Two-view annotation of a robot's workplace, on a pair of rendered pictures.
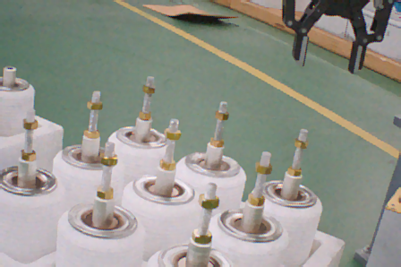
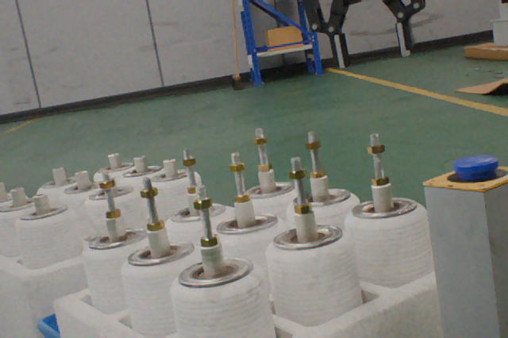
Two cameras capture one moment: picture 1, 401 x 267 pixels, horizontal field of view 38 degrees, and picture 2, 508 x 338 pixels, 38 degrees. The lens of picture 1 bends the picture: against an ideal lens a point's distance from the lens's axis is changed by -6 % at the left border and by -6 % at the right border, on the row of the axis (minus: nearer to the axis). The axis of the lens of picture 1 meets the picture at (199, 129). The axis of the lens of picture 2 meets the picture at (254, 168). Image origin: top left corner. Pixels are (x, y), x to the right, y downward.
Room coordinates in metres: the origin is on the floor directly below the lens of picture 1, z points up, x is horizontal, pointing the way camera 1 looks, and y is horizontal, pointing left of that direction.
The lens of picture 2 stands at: (-0.06, -0.41, 0.48)
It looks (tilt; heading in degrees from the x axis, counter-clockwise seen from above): 11 degrees down; 29
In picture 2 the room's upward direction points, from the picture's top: 10 degrees counter-clockwise
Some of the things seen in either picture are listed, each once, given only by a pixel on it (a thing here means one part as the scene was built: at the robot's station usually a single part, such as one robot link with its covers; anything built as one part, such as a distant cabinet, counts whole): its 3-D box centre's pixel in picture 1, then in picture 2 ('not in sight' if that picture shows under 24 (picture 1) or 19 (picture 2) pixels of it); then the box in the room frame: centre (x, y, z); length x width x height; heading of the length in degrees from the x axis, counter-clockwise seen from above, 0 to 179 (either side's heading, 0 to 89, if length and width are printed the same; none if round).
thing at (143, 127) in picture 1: (142, 129); (267, 182); (0.83, 0.08, 0.26); 0.02 x 0.02 x 0.03
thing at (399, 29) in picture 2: (354, 57); (402, 39); (0.73, -0.17, 0.44); 0.02 x 0.01 x 0.04; 6
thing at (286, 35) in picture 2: not in sight; (283, 38); (6.13, 2.53, 0.36); 0.31 x 0.25 x 0.20; 121
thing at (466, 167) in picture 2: not in sight; (475, 170); (0.61, -0.26, 0.32); 0.04 x 0.04 x 0.02
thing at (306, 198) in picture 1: (288, 194); (383, 209); (0.72, -0.13, 0.25); 0.08 x 0.08 x 0.01
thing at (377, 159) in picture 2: (297, 158); (378, 166); (0.72, -0.13, 0.30); 0.01 x 0.01 x 0.08; 18
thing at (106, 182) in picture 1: (106, 176); (152, 210); (0.57, 0.08, 0.30); 0.01 x 0.01 x 0.08; 12
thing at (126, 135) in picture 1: (141, 138); (268, 190); (0.83, 0.08, 0.25); 0.08 x 0.08 x 0.01
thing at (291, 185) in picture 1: (291, 185); (382, 197); (0.72, -0.13, 0.26); 0.02 x 0.02 x 0.03
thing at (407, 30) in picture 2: (366, 49); (413, 24); (0.73, -0.19, 0.45); 0.03 x 0.01 x 0.05; 96
